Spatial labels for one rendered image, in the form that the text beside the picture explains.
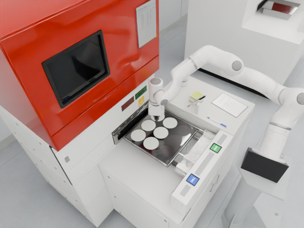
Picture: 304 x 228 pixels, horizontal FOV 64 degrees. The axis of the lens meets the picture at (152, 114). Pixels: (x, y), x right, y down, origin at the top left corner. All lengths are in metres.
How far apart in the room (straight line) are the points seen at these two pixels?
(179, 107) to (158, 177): 0.50
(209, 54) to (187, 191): 0.76
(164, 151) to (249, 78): 0.66
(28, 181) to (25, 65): 1.95
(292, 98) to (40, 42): 1.23
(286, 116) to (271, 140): 0.15
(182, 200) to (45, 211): 1.54
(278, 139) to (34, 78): 1.27
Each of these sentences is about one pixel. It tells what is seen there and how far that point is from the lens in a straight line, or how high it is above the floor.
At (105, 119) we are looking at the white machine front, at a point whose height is 1.12.
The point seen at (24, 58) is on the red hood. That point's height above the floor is 1.72.
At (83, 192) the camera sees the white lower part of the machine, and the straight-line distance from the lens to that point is 1.74.
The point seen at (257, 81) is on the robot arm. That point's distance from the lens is 1.49.
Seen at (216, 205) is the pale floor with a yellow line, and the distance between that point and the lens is 2.41.
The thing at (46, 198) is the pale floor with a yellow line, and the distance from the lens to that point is 2.61.
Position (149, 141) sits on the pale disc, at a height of 0.90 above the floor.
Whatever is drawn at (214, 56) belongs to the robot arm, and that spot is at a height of 1.40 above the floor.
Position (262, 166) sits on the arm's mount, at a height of 0.92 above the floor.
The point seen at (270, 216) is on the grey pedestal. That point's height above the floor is 0.01.
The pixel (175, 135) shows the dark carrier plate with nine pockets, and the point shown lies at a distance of 1.63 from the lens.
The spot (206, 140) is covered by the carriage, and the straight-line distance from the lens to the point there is 1.65.
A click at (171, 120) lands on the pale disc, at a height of 0.90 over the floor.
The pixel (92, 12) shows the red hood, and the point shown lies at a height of 1.76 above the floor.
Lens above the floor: 2.18
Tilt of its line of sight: 47 degrees down
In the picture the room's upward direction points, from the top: 2 degrees counter-clockwise
